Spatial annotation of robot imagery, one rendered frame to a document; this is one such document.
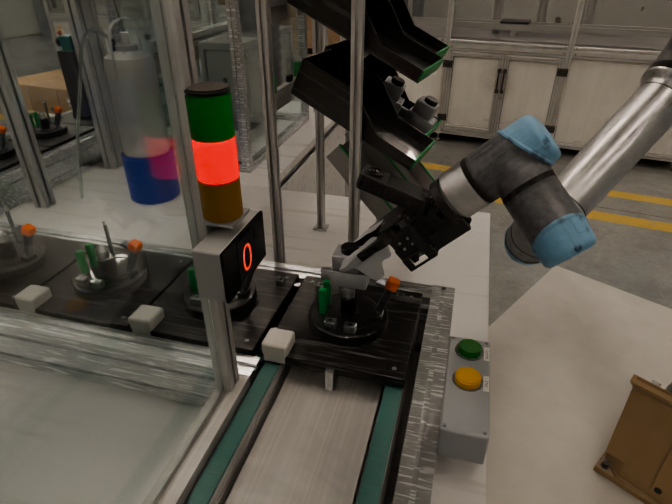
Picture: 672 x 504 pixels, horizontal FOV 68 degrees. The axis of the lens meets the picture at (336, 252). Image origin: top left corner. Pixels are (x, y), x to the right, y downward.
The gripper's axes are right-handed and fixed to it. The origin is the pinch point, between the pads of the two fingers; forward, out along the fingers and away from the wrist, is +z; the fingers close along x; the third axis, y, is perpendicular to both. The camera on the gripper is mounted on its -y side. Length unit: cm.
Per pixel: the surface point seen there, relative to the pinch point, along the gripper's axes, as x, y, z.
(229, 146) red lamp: -19.7, -24.0, -10.9
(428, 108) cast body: 40.3, -5.0, -15.8
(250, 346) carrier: -11.2, -0.1, 19.4
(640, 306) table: 35, 59, -25
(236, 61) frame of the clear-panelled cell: 86, -50, 33
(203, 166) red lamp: -21.3, -24.4, -7.5
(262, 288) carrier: 5.2, -3.2, 22.7
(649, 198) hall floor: 312, 185, -30
